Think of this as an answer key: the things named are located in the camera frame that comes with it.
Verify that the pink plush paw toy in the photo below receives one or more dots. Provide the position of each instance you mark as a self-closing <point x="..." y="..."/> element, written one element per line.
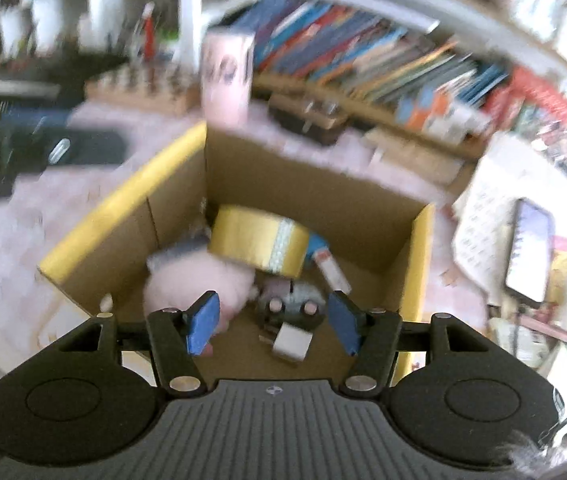
<point x="177" y="284"/>

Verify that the red bottle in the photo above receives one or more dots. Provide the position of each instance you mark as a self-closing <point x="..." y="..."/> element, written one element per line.
<point x="148" y="32"/>

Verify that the white bookshelf frame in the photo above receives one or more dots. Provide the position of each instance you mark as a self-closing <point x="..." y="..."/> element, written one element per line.
<point x="193" y="10"/>

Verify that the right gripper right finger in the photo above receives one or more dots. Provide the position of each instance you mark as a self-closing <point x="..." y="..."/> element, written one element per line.
<point x="372" y="340"/>

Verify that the red dictionary book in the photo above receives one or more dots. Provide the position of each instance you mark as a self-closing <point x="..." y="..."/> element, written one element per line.
<point x="540" y="92"/>

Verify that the row of leaning books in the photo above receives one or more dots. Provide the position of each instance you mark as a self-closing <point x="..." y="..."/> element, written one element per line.
<point x="370" y="55"/>

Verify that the yellow cardboard box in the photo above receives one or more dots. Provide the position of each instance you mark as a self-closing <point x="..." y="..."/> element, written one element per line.
<point x="265" y="206"/>

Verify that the white sheet music paper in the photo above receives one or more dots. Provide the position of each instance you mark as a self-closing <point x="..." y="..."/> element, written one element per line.
<point x="485" y="206"/>

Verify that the blue cloth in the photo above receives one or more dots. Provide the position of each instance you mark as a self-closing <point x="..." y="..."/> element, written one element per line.
<point x="315" y="244"/>

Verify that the pink checked tablecloth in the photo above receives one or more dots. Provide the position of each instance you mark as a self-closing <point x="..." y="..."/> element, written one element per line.
<point x="43" y="209"/>

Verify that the wooden chess board box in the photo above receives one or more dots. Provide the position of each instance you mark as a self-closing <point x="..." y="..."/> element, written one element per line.
<point x="153" y="88"/>

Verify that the brown vintage radio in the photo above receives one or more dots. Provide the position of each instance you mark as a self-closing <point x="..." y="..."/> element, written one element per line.
<point x="320" y="121"/>

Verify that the wooden board pieces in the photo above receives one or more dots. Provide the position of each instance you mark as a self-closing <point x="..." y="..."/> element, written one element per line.
<point x="428" y="163"/>

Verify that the purple grey toy car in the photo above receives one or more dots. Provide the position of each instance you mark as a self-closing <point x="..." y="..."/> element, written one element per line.
<point x="289" y="312"/>

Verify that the orange white box lower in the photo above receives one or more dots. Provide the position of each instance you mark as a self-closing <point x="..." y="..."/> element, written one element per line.
<point x="439" y="115"/>

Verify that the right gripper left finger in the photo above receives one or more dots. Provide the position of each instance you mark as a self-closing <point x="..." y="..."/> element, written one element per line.
<point x="176" y="337"/>

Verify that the black smartphone on table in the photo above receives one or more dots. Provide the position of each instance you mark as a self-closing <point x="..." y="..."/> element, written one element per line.
<point x="530" y="254"/>

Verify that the pink cylindrical cup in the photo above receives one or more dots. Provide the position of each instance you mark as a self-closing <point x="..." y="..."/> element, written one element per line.
<point x="226" y="75"/>

